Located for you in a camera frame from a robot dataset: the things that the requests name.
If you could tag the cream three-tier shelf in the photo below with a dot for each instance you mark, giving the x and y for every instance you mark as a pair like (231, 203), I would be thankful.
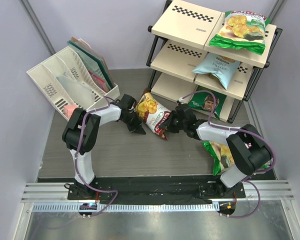
(186, 30)

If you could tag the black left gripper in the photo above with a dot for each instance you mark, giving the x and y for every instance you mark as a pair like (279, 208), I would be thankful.
(137, 126)

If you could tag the dark green onion chips bag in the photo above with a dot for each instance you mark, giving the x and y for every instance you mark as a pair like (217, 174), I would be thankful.
(205, 101)

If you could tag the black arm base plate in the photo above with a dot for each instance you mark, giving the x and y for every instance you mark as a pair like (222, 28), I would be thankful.
(145, 190)

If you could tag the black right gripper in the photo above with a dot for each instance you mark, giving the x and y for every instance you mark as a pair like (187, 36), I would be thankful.
(167, 125)

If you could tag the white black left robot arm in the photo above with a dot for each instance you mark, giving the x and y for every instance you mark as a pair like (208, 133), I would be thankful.
(80, 136)

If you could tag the light blue cassava chips bag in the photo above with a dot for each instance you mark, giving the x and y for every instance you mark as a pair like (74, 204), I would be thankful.
(221, 67)

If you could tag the pink cube block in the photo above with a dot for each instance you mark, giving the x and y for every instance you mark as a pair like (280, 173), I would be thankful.
(68, 110)

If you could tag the green and pink folders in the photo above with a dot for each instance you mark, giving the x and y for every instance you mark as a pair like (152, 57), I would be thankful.
(94, 62)

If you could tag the aluminium rail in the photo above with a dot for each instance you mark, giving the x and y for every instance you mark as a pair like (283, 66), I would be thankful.
(53, 197)

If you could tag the green Chuba cassava chips bag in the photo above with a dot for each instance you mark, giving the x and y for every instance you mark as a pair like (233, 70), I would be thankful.
(242, 30)

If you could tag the cream plastic file organizer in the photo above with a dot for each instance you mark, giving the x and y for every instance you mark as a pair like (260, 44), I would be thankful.
(64, 80)

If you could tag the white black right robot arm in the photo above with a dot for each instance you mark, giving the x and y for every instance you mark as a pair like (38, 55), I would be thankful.
(207, 131)

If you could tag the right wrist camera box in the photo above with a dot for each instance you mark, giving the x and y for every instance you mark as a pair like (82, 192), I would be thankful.
(180, 101)

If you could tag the brown Chuba cassava chips bag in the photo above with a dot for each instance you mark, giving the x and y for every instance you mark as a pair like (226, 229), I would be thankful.
(152, 113)

